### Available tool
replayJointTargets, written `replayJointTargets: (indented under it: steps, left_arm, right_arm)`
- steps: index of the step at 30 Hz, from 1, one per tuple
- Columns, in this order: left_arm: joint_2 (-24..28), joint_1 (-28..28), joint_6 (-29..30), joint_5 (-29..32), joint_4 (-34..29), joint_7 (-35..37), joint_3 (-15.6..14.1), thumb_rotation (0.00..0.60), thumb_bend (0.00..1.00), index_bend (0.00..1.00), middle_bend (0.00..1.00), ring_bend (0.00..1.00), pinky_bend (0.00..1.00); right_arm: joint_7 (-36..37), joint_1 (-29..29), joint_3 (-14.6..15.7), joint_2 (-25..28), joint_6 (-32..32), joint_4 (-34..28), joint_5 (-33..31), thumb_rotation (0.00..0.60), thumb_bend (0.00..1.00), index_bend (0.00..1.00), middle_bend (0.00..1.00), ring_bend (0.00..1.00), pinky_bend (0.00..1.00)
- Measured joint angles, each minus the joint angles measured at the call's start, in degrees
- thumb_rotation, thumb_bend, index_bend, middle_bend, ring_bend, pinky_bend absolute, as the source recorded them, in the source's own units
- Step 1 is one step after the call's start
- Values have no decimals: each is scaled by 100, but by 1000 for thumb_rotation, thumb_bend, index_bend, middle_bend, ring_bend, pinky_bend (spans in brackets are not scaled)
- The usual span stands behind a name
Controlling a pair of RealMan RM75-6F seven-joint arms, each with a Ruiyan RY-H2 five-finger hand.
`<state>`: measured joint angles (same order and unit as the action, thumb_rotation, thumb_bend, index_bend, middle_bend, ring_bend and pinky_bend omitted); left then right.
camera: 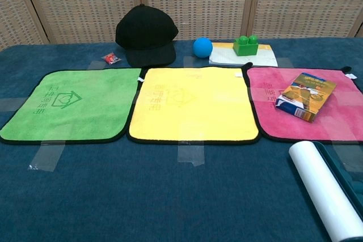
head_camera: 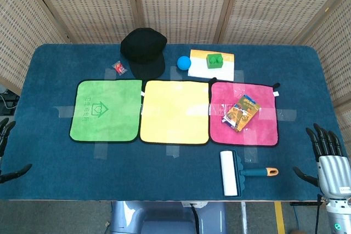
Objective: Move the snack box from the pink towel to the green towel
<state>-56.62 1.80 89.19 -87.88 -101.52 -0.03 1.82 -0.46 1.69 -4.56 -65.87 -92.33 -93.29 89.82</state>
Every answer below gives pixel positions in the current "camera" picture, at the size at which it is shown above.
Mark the orange snack box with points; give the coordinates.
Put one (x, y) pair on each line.
(306, 97)

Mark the yellow microfiber cloth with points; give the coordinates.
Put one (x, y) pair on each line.
(212, 117)

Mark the green microfiber cloth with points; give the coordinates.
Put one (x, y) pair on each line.
(93, 117)

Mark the pink microfiber cloth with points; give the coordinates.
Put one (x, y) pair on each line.
(340, 120)

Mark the clear tape strip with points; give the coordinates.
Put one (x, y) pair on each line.
(190, 62)
(347, 99)
(190, 155)
(95, 65)
(285, 63)
(46, 157)
(11, 105)

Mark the blue ball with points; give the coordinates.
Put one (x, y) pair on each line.
(203, 48)

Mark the white and yellow notepad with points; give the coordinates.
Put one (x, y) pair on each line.
(227, 58)

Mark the black baseball cap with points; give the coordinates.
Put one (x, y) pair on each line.
(144, 29)

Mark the red candy packet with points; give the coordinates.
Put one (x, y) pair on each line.
(110, 58)

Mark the green toy building brick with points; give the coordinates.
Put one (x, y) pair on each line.
(244, 48)

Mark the blue felt table cover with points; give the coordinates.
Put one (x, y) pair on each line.
(141, 202)

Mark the woven folding screen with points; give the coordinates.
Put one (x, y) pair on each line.
(85, 4)

